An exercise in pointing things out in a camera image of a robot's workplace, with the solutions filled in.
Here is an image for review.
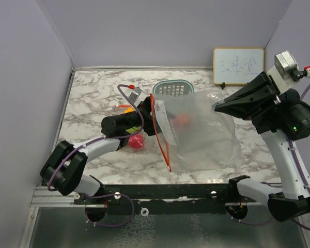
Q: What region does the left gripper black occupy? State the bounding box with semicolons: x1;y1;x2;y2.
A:
121;96;177;135

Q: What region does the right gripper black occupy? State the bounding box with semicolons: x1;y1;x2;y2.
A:
212;70;300;121

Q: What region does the yellow toy bell pepper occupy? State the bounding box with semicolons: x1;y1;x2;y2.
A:
124;107;135;114

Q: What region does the red toy apple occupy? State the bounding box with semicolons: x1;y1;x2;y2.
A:
128;133;144;150

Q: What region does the orange toy tangerine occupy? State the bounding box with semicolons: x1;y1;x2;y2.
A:
173;113;190;127

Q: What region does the green toy apple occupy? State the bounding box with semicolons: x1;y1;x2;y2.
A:
126;127;141;135

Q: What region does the clear zip bag orange zipper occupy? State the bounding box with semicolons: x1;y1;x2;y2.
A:
115;104;146;152

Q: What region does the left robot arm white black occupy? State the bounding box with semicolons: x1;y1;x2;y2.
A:
40;97;155;204

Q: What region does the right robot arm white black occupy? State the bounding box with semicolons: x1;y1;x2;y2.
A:
214;72;310;222

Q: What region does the blue white plastic basket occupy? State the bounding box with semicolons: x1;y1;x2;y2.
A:
152;80;195;97

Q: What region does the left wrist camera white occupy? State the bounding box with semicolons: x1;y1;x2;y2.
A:
128;85;142;106

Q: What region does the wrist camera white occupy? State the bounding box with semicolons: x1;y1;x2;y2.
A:
267;50;310;95
128;85;142;106

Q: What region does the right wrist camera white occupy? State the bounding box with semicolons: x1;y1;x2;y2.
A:
267;50;310;95

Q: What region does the small whiteboard wooden frame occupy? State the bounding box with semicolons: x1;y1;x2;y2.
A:
213;47;265;85

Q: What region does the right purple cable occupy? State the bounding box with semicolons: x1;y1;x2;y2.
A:
260;72;310;232

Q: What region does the purple cable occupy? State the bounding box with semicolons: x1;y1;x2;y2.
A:
46;84;145;192
260;72;310;232

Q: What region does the black mounting rail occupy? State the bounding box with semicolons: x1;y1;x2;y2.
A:
74;183;252;215

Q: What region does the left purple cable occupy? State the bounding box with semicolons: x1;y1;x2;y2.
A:
46;84;145;192

